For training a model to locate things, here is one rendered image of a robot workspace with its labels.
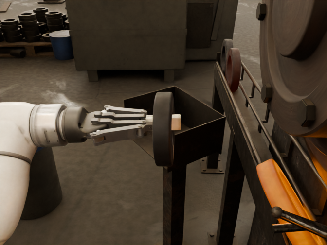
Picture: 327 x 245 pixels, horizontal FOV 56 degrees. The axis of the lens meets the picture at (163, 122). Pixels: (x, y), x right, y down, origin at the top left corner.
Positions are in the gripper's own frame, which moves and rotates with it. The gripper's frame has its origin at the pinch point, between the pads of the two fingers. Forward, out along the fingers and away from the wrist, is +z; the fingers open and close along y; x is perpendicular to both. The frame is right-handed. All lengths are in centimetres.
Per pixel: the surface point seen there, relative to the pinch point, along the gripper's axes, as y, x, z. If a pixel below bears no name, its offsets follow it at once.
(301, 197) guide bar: 5.5, -16.0, 28.5
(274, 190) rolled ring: 16.2, -3.9, 18.5
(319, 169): 19.5, 3.1, 23.0
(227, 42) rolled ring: -86, -9, 26
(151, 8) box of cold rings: -215, -16, -19
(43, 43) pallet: -283, -60, -151
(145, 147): -25.4, -24.0, -7.9
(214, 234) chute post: -40, -84, 17
